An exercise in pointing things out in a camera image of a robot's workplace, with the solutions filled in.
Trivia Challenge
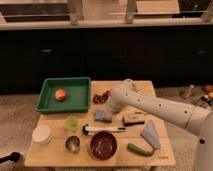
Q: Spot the dark grapes bunch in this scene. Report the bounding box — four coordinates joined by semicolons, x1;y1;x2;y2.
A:
93;91;110;104

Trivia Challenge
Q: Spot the dark red bowl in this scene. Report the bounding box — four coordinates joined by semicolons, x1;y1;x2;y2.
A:
89;131;117;160

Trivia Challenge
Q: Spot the blue sponge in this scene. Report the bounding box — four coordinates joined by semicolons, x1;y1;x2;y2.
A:
94;109;112;123

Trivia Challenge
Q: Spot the orange peach fruit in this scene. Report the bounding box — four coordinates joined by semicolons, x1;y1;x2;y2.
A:
55;89;67;101

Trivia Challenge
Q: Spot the yellow banana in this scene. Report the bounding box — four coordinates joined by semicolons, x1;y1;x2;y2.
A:
134;110;147;115

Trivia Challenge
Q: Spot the grey folded cloth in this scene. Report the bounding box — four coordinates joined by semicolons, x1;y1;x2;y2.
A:
140;120;161;149

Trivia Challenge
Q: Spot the green plastic tray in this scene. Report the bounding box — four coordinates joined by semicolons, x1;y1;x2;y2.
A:
36;77;91;113

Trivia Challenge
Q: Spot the green plastic cup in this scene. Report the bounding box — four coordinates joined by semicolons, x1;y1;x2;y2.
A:
64;116;78;132

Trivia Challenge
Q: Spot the green cucumber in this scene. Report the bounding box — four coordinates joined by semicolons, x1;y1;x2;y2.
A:
127;143;155;157

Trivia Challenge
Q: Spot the black object on floor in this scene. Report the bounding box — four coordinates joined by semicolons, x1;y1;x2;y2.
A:
0;152;21;164

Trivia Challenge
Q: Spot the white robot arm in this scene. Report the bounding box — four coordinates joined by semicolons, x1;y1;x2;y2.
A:
107;79;213;171

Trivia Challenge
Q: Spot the small metal cup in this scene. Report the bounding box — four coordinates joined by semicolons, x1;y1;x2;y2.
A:
65;136;80;153

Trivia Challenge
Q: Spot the wooden block brush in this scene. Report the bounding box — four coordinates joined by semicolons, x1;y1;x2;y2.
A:
123;114;145;126

